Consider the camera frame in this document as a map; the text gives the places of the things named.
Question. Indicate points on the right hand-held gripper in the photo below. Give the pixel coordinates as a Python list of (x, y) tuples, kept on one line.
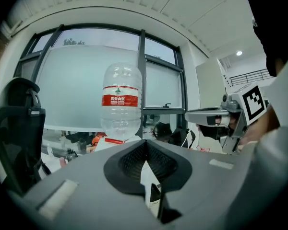
[(237, 102)]

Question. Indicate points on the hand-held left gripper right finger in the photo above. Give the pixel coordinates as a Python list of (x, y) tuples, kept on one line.
[(201, 181)]

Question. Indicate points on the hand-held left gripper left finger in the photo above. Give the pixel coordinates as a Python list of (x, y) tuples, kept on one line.
[(86, 188)]

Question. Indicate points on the person's right forearm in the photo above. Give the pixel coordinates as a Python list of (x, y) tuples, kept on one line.
[(261, 126)]

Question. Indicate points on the clear water bottle red label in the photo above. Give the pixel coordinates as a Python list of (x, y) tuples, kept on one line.
[(121, 99)]

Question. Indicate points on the person's right hand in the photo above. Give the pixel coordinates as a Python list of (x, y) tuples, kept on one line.
[(232, 122)]

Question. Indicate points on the black backpack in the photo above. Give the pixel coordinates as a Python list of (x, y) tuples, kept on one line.
[(178, 136)]

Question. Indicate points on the white cabinet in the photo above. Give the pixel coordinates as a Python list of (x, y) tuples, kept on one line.
[(210, 85)]

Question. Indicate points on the orange object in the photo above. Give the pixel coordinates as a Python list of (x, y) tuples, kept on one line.
[(97, 139)]

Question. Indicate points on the small clear plastic bottle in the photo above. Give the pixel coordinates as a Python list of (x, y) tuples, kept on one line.
[(50, 150)]

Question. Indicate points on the metal railing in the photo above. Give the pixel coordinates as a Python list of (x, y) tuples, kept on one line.
[(250, 77)]

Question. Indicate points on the round ceiling light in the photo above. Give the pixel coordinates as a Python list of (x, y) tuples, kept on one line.
[(239, 53)]

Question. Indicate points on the dark framed window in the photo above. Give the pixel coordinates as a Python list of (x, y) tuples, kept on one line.
[(141, 80)]

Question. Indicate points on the black mesh office chair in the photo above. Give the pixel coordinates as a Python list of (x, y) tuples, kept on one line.
[(16, 133)]

